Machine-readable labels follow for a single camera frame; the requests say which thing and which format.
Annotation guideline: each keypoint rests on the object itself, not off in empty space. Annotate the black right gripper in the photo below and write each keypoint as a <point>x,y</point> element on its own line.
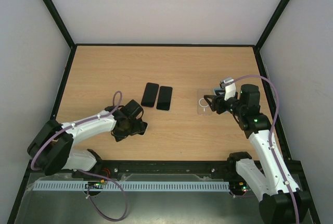
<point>217,102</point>

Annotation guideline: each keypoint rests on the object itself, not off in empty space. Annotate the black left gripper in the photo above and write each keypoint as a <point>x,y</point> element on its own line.
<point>138,126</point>

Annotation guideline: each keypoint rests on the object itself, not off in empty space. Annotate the black smartphone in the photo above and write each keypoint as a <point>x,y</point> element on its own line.
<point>164,98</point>
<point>150,95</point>

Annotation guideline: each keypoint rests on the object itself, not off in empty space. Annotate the light blue phone case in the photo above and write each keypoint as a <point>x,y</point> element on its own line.
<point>218,91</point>

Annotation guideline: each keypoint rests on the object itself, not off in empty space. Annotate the phone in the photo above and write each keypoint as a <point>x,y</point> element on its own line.
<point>142,128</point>

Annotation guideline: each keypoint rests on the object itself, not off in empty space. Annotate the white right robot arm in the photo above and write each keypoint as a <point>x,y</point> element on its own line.
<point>280,198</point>

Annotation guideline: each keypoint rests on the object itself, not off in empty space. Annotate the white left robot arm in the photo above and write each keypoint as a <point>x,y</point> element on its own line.
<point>52,150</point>

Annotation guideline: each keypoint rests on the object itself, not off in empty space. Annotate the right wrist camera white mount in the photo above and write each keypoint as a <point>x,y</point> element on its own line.
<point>229,88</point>

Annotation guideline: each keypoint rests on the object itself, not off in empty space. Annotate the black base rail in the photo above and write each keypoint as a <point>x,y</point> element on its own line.
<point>212,169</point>

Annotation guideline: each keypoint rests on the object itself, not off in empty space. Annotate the white slotted cable duct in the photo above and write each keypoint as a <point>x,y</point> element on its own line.
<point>133,186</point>

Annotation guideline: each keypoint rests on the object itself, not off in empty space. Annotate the black enclosure frame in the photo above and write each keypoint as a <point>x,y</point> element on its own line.
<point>256,48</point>

